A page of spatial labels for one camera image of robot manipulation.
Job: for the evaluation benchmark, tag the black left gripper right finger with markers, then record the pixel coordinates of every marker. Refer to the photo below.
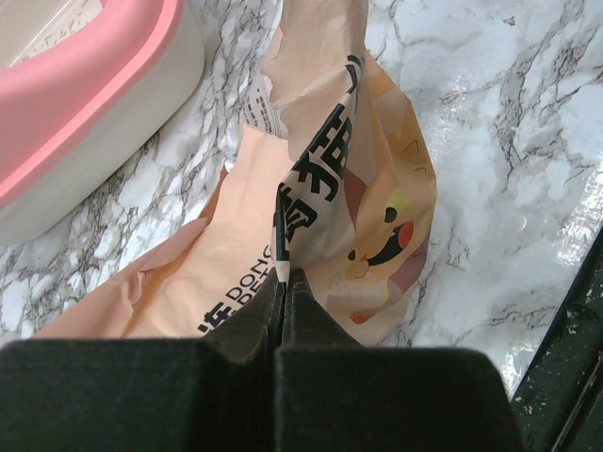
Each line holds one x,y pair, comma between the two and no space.
331,394

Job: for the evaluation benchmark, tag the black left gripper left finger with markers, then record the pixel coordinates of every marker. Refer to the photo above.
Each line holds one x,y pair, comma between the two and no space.
208,394

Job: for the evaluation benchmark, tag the peach cat litter bag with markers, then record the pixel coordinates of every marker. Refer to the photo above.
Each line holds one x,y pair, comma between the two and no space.
332,177

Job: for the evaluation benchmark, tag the pink and white litter box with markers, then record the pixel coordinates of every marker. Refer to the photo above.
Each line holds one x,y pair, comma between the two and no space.
83,85

